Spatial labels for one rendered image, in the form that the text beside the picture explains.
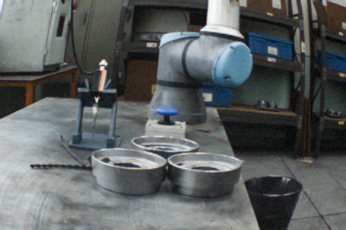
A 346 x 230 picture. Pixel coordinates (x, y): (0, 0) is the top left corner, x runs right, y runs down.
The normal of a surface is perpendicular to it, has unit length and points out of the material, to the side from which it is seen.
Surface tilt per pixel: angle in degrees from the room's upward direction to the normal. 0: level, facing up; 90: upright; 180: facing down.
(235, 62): 98
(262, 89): 90
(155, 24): 90
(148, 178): 90
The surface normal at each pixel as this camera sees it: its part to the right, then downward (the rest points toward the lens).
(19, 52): -0.03, 0.15
